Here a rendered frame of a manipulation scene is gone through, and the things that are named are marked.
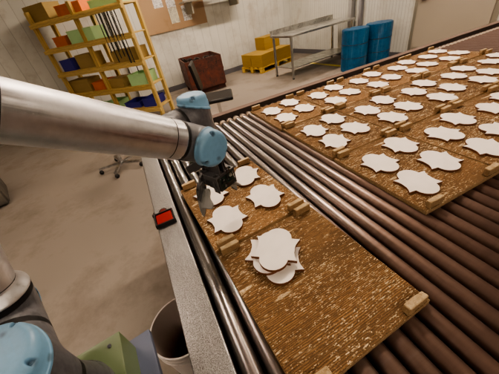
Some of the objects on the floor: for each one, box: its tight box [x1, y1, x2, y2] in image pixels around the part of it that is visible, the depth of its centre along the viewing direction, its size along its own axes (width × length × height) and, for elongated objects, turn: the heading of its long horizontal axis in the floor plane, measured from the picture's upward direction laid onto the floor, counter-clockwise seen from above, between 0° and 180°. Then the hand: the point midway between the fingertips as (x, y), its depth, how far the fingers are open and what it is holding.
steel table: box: [270, 14, 356, 79], centre depth 584 cm, size 70×190×95 cm, turn 135°
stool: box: [99, 155, 143, 178], centre depth 332 cm, size 58×61×64 cm
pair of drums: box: [341, 19, 394, 72], centre depth 525 cm, size 64×106×77 cm, turn 135°
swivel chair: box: [188, 60, 233, 113], centre depth 371 cm, size 64×64×101 cm
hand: (219, 202), depth 83 cm, fingers open, 14 cm apart
